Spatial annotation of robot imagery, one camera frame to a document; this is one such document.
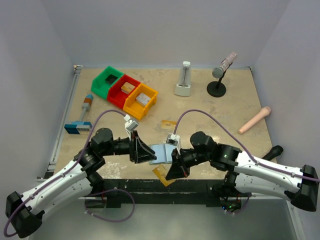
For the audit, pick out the green card holder wallet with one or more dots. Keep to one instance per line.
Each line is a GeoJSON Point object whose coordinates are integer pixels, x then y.
{"type": "Point", "coordinates": [163, 153]}

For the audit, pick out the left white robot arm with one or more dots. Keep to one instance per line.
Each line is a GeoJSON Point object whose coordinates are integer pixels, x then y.
{"type": "Point", "coordinates": [79, 178]}

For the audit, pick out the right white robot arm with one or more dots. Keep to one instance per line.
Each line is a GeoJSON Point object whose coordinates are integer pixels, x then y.
{"type": "Point", "coordinates": [246, 173]}

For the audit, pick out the gold VIP card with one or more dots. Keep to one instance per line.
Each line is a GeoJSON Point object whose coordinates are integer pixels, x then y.
{"type": "Point", "coordinates": [168, 124]}
{"type": "Point", "coordinates": [161, 172]}

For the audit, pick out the card stack in red bin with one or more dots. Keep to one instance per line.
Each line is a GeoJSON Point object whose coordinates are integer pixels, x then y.
{"type": "Point", "coordinates": [127, 88]}

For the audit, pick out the black item in green bin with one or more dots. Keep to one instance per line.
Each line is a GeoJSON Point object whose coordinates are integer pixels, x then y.
{"type": "Point", "coordinates": [111, 79]}

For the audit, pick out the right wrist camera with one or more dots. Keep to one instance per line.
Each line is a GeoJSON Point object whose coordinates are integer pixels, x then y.
{"type": "Point", "coordinates": [174, 140]}

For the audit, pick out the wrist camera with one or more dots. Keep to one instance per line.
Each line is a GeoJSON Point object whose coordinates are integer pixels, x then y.
{"type": "Point", "coordinates": [174, 140]}
{"type": "Point", "coordinates": [130, 126]}

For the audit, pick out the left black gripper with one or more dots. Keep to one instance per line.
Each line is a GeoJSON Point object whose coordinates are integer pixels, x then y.
{"type": "Point", "coordinates": [135, 147]}

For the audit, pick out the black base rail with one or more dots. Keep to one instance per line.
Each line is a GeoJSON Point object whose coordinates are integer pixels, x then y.
{"type": "Point", "coordinates": [116, 192]}

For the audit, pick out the green plastic bin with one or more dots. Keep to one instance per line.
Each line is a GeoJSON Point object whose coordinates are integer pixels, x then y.
{"type": "Point", "coordinates": [104, 81]}

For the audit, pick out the toy block hammer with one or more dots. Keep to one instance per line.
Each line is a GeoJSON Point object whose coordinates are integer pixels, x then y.
{"type": "Point", "coordinates": [80, 127]}

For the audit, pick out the yellow plastic bin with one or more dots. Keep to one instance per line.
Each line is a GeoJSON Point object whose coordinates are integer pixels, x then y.
{"type": "Point", "coordinates": [133, 108]}

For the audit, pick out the white metronome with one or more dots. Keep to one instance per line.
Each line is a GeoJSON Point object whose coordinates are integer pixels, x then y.
{"type": "Point", "coordinates": [183, 86]}

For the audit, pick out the card stack in yellow bin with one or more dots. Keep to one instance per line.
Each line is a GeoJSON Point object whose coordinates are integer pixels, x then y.
{"type": "Point", "coordinates": [143, 99]}

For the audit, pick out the grey glitter microphone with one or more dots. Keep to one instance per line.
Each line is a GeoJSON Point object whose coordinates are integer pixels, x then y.
{"type": "Point", "coordinates": [223, 65]}

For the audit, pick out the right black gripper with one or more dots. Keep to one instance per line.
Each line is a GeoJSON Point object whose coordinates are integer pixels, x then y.
{"type": "Point", "coordinates": [181, 163]}

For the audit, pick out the red plastic bin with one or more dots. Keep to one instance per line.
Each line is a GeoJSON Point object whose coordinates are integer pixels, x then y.
{"type": "Point", "coordinates": [116, 95]}

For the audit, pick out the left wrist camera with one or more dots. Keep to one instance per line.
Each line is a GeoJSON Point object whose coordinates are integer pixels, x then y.
{"type": "Point", "coordinates": [130, 126]}

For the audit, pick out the black microphone stand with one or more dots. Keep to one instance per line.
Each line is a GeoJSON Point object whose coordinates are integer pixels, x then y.
{"type": "Point", "coordinates": [216, 88]}

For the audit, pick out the aluminium frame rail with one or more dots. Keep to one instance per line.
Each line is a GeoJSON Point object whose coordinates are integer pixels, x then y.
{"type": "Point", "coordinates": [47, 92]}

